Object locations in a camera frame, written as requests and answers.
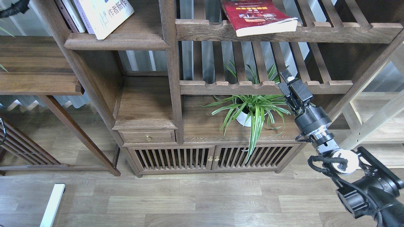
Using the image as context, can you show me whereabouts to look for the purple spine upright book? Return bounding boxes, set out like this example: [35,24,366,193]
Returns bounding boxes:
[54,0,79,33]

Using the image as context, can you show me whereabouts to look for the light wooden shelf frame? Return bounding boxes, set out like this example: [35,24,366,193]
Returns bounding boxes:
[337,41,404,168]

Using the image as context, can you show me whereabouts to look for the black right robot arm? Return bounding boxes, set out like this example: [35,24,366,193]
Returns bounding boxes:
[278,70,404,227]

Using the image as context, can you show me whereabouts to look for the dark slatted wooden rack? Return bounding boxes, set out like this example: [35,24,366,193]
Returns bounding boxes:
[1,116,74,176]

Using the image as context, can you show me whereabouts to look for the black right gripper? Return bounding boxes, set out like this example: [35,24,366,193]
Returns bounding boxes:
[278,69,332,144]

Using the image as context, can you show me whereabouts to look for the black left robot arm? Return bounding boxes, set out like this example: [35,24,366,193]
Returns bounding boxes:
[0,0,30,18]

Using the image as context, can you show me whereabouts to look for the white plant pot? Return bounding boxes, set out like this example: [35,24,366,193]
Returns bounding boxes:
[236,104,252,127]

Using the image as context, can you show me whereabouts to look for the white book blue characters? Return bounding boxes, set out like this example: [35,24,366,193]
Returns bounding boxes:
[79,0,134,40]

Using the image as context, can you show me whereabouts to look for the lavender white paperback book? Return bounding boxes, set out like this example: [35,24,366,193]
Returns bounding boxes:
[73,0,95,34]

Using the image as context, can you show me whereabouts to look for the red cover book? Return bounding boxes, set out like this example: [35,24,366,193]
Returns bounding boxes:
[221,0,298,37]

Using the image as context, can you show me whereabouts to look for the dark wooden bookshelf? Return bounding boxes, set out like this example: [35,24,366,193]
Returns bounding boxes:
[1,0,403,177]

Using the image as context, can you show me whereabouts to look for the white spine upright book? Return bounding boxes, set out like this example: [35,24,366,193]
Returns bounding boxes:
[62,0,86,33]

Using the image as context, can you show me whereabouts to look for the green spider plant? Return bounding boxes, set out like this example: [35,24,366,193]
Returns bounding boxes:
[202,61,318,164]

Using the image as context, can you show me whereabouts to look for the white bar on floor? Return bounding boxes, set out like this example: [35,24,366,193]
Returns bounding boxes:
[40,183,66,227]

